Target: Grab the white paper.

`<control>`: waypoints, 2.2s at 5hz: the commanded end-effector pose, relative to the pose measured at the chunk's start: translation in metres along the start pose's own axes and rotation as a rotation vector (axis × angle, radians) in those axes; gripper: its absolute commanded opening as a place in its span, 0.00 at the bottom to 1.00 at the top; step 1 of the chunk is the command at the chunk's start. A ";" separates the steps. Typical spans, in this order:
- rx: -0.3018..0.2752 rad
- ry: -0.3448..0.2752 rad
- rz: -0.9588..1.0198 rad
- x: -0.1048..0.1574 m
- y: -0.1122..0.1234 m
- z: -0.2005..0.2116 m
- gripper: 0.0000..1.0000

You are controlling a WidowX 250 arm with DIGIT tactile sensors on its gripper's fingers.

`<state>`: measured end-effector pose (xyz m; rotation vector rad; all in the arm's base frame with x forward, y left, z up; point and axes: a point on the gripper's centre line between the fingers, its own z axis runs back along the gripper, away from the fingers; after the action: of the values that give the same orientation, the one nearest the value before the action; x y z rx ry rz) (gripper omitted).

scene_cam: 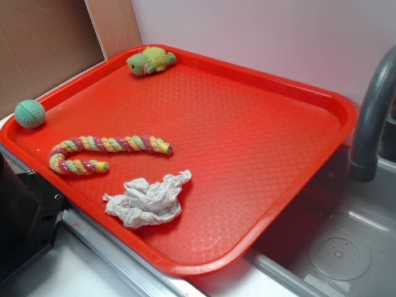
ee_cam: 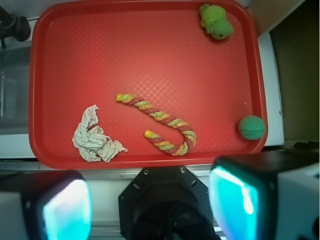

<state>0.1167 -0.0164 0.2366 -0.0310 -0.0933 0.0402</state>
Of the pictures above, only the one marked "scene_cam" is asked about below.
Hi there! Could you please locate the white paper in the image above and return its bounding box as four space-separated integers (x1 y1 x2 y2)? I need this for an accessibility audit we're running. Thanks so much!
103 170 192 229

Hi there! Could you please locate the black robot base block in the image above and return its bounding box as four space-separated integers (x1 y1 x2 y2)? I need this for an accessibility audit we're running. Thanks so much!
1 156 65 285

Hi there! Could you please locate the red plastic tray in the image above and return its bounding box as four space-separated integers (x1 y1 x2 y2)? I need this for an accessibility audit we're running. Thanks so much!
1 47 357 277

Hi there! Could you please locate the green plush turtle toy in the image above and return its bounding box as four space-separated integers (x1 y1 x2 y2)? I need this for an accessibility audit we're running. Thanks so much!
126 46 177 76

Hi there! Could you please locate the light wooden board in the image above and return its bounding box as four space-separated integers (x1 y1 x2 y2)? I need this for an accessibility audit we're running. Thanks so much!
85 0 142 59

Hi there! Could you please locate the grey faucet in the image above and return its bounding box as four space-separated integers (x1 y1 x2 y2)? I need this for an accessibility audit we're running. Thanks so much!
348 47 395 183

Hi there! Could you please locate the grey sink basin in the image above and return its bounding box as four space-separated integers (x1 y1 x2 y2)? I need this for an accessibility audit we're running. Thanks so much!
246 153 395 296

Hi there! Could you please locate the green rubber ball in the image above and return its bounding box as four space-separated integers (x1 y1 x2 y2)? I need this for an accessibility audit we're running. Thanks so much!
14 100 46 129

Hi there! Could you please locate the multicolour twisted rope toy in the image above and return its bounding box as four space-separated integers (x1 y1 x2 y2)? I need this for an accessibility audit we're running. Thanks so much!
48 136 173 176

